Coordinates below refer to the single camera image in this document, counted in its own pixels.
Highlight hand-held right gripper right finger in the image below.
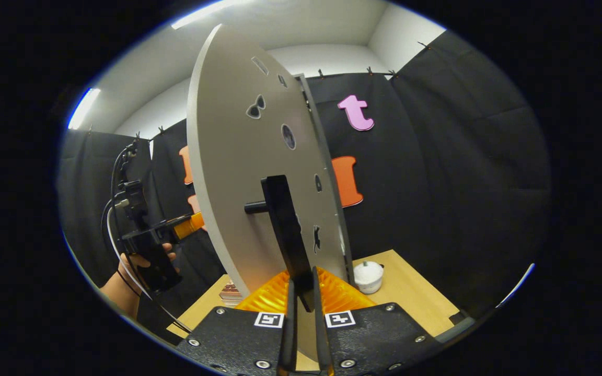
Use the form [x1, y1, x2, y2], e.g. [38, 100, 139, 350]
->
[311, 265, 440, 376]

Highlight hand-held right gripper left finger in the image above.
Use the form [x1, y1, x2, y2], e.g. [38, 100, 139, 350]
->
[175, 269, 297, 376]

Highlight beige cabinet door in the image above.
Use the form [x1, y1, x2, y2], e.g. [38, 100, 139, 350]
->
[186, 23, 355, 361]

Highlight black cabinet door handle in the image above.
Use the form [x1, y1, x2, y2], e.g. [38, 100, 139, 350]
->
[244, 175, 316, 313]

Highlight grey cabinet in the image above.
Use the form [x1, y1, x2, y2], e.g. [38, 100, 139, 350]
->
[293, 73, 356, 285]

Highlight white lidded jar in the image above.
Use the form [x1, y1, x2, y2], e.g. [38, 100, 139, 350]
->
[353, 261, 384, 294]

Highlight black backdrop cloth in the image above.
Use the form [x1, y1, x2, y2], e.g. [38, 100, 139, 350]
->
[58, 29, 551, 335]

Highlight white cable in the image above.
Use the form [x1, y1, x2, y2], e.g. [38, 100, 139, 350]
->
[103, 206, 192, 334]

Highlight black cable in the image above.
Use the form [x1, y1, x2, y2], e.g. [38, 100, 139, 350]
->
[109, 144, 140, 209]

